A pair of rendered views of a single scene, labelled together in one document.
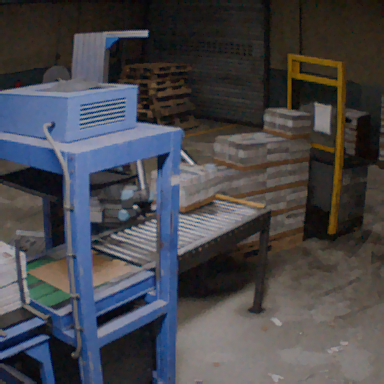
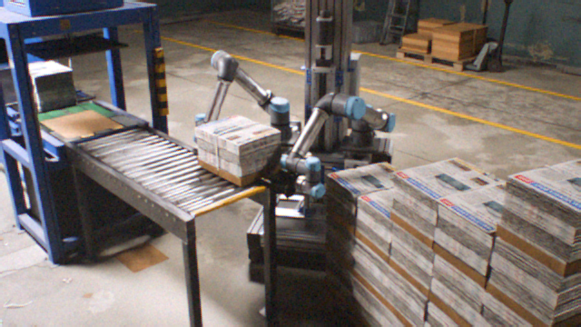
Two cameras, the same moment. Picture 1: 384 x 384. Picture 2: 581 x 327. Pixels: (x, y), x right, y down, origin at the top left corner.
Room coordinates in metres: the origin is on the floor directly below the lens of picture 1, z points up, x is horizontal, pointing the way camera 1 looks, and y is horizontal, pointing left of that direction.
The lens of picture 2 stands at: (4.84, -2.67, 2.05)
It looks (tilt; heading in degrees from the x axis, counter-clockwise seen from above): 24 degrees down; 102
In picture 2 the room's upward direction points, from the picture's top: straight up
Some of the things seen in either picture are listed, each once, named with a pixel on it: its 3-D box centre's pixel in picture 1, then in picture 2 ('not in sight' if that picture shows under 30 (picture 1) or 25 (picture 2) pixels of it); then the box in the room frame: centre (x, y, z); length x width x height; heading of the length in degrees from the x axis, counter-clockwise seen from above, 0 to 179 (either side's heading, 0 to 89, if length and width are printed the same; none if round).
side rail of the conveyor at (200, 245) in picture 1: (215, 244); (120, 185); (3.36, -0.15, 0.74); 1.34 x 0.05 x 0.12; 145
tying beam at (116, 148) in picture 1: (60, 138); (66, 15); (2.67, 0.64, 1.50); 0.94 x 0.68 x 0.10; 55
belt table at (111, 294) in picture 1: (66, 281); (83, 126); (2.66, 0.64, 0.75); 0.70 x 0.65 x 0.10; 145
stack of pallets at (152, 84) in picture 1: (154, 94); not in sight; (11.66, 0.81, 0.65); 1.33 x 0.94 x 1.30; 149
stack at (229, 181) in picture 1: (226, 213); (417, 288); (4.95, -0.30, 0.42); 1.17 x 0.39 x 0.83; 128
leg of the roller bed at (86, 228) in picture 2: (154, 334); (83, 213); (2.88, 0.19, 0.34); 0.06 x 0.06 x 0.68; 55
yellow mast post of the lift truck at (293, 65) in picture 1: (292, 134); not in sight; (5.93, -1.01, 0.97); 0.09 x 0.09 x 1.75; 38
